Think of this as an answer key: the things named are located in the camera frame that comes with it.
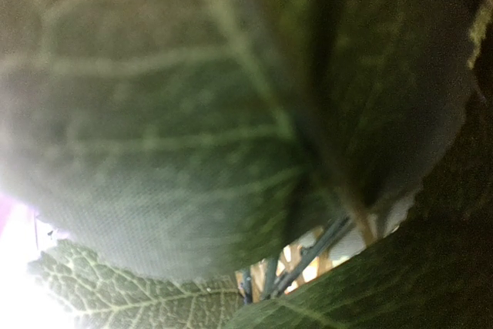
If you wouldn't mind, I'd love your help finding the blue hydrangea flower stem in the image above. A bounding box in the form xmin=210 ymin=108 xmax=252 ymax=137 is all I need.
xmin=1 ymin=0 xmax=492 ymax=328

